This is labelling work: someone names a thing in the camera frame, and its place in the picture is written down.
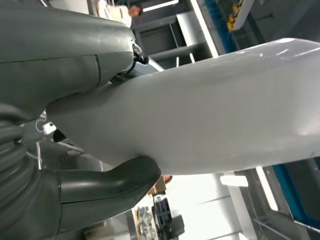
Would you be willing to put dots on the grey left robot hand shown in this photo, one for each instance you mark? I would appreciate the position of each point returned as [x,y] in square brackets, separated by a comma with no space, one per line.
[50,59]

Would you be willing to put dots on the blue metal shelf rack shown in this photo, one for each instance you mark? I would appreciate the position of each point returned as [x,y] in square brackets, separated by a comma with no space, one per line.
[220,26]

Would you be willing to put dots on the white power strip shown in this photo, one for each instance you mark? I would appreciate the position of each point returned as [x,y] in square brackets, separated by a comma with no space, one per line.
[49,128]

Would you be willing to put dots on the person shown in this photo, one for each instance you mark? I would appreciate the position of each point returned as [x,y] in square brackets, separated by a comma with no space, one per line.
[112,11]

